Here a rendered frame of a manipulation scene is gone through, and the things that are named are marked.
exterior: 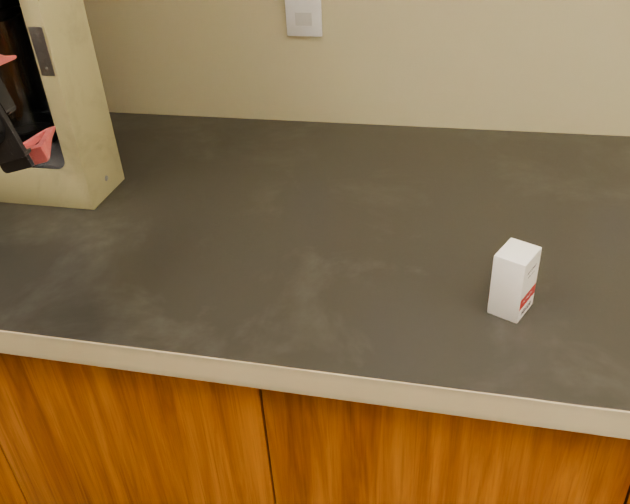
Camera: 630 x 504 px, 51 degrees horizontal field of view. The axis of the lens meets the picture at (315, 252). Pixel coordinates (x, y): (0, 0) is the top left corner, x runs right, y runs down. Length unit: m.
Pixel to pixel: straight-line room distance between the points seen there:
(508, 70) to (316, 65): 0.37
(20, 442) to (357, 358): 0.59
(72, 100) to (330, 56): 0.52
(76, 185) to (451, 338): 0.65
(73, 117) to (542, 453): 0.81
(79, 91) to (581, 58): 0.87
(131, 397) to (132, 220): 0.29
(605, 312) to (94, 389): 0.68
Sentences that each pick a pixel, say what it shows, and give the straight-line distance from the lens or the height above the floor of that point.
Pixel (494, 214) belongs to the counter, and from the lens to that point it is 1.05.
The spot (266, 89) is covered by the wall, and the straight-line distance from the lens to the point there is 1.41.
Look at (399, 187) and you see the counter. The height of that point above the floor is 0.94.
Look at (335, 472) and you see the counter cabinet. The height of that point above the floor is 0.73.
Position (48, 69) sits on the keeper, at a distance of 1.06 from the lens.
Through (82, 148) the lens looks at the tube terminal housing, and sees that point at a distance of 1.11.
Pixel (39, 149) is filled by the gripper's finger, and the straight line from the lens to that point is 0.89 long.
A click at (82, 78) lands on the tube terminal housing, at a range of 1.11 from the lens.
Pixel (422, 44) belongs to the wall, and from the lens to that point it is 1.32.
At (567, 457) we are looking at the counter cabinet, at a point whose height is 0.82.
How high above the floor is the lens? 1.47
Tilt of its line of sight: 34 degrees down
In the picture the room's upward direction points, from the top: 3 degrees counter-clockwise
